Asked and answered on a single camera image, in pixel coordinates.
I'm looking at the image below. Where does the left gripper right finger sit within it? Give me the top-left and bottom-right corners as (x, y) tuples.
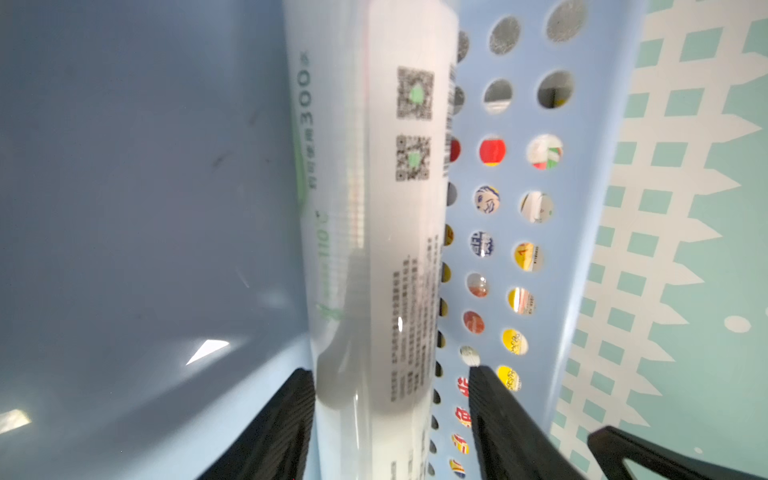
(469, 365), (582, 480)

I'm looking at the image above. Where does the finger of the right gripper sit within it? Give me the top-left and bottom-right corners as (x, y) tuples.
(587, 426), (761, 480)

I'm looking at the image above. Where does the white green plastic wrap roll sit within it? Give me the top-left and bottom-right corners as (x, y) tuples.
(283, 1), (459, 479)

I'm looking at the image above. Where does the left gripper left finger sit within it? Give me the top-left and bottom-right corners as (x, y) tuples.
(200, 368), (315, 480)

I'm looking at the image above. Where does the light blue plastic basket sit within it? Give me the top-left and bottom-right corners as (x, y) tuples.
(1, 1), (645, 479)

